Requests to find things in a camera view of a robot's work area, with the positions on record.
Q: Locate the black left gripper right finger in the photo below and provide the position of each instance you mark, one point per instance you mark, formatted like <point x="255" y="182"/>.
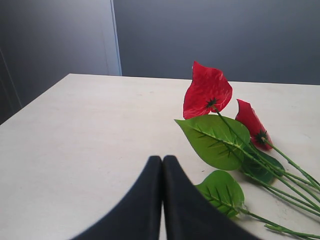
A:
<point x="188" y="215"/>

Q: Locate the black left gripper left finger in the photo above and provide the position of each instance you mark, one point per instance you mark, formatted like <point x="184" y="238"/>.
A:
<point x="138" y="215"/>

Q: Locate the artificial red flower plant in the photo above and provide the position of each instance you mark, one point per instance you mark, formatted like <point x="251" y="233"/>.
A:
<point x="241" y="143"/>

